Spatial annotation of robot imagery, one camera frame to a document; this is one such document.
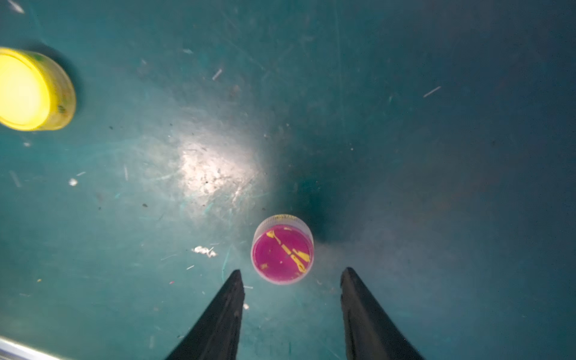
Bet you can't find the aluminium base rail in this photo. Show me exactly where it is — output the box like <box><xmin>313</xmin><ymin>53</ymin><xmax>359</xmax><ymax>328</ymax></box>
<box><xmin>0</xmin><ymin>337</ymin><xmax>62</xmax><ymax>360</ymax></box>

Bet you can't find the magenta jar lid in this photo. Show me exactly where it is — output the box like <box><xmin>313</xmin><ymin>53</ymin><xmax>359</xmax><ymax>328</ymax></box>
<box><xmin>250</xmin><ymin>214</ymin><xmax>314</xmax><ymax>285</ymax></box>

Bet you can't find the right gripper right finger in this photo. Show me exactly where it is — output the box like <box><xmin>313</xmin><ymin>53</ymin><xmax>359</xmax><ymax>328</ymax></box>
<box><xmin>340</xmin><ymin>267</ymin><xmax>424</xmax><ymax>360</ymax></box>

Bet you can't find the yellow jar lid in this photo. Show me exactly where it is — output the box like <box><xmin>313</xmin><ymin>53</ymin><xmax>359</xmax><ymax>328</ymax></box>
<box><xmin>1</xmin><ymin>47</ymin><xmax>77</xmax><ymax>131</ymax></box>

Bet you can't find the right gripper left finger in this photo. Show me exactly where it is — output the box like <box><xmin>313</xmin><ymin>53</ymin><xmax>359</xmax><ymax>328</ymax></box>
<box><xmin>166</xmin><ymin>269</ymin><xmax>245</xmax><ymax>360</ymax></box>

